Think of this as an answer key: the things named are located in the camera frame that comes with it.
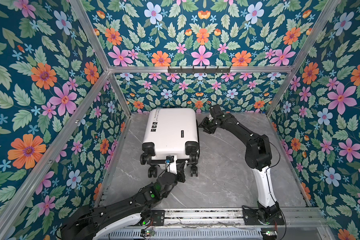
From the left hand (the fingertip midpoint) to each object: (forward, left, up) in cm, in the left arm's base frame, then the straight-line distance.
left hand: (187, 162), depth 76 cm
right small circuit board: (-32, -38, -16) cm, 52 cm away
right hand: (+28, -9, -4) cm, 29 cm away
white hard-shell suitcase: (+16, +8, +5) cm, 19 cm away
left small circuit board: (-28, +23, -17) cm, 40 cm away
